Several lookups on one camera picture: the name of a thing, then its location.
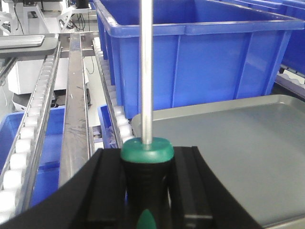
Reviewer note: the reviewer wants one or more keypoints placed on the white robot station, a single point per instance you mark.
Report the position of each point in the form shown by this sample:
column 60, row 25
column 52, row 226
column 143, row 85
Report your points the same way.
column 37, row 17

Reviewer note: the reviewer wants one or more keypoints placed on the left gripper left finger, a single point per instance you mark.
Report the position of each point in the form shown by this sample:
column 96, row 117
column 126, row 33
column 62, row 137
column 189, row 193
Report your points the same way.
column 92, row 199

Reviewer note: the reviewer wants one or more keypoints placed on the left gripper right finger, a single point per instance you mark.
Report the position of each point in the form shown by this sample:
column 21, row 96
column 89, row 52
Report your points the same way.
column 198, row 198

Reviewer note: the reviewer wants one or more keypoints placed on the large grey metal tray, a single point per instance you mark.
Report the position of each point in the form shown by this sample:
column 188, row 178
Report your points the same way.
column 255, row 146

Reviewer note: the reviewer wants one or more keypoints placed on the blue bin behind tray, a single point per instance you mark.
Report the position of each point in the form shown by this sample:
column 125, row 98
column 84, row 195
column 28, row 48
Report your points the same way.
column 203, row 51

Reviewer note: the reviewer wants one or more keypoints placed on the small metal tray on shelf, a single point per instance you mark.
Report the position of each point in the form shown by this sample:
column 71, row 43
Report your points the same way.
column 21, row 41

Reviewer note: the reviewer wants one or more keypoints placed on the steel roller shelf rack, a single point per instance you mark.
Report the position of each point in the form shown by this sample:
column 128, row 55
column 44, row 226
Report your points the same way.
column 51, row 144

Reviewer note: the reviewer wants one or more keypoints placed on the screwdriver green black handle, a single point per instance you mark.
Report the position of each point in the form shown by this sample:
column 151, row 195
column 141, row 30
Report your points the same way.
column 146, row 159

